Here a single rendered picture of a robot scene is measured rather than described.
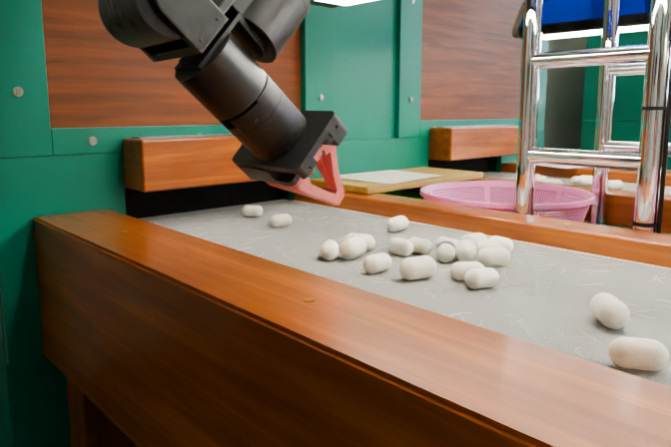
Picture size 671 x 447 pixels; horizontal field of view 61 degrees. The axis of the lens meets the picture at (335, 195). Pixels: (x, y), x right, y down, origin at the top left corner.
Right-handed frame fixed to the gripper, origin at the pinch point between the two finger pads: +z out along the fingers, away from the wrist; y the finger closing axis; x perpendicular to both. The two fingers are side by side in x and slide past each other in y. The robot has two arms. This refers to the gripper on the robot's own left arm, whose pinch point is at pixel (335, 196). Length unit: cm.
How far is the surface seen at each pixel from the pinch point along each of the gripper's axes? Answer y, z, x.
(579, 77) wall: 131, 235, -245
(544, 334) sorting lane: -23.4, 3.7, 6.1
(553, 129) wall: 131, 233, -199
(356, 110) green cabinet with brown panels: 38, 25, -33
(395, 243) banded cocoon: -1.4, 9.7, -0.6
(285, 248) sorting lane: 9.3, 5.6, 5.0
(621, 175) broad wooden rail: 7, 73, -56
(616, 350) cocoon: -29.0, 1.3, 6.5
